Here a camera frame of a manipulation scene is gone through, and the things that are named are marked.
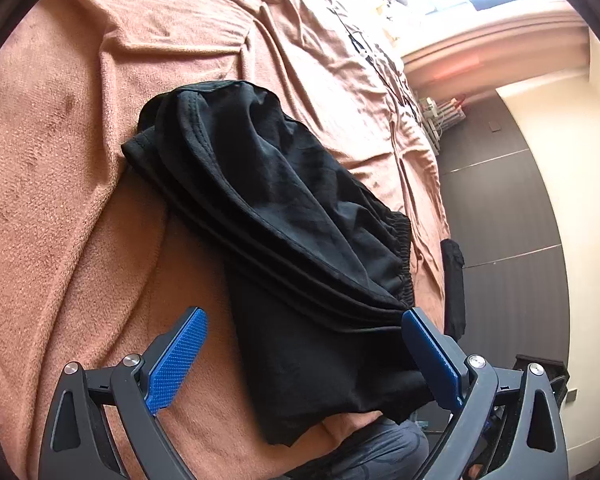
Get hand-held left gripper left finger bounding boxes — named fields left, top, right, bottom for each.
left=37, top=306, right=208, bottom=480

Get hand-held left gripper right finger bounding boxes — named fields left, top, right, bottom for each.
left=401, top=307, right=571, bottom=480

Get black pants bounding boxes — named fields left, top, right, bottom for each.
left=121, top=80, right=438, bottom=448

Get stack of folded black clothes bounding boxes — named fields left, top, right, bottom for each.
left=440, top=239, right=467, bottom=341

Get person's right leg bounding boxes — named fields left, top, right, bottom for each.
left=285, top=417, right=431, bottom=480

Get brown blanket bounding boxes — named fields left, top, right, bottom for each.
left=0, top=0, right=451, bottom=480

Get pink curtain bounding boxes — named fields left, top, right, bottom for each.
left=402, top=10, right=588, bottom=103

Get white wire rack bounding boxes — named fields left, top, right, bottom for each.
left=420, top=97, right=468, bottom=136

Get thin black cable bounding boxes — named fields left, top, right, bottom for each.
left=330, top=0, right=421, bottom=121

